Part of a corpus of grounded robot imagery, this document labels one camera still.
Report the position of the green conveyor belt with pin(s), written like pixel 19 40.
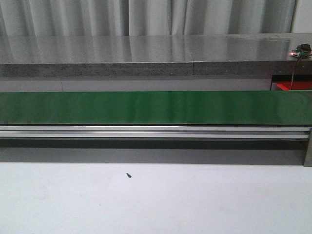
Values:
pixel 158 107

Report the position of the grey stone counter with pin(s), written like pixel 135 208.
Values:
pixel 134 56

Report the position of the grey curtain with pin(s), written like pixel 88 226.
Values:
pixel 144 17

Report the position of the circuit board with red LED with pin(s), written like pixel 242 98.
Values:
pixel 302 51

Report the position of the aluminium conveyor frame rail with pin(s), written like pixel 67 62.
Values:
pixel 238 145

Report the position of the red plastic tray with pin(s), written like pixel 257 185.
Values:
pixel 301 85

